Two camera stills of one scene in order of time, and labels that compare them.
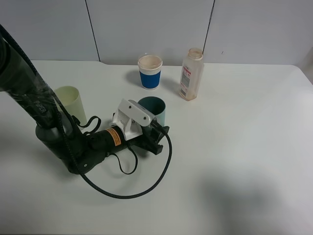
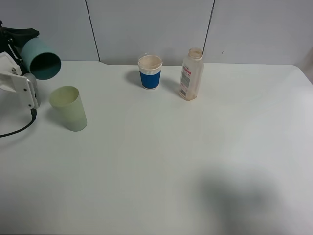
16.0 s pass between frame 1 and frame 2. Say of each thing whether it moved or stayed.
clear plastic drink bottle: stayed
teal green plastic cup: moved
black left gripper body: moved
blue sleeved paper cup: stayed
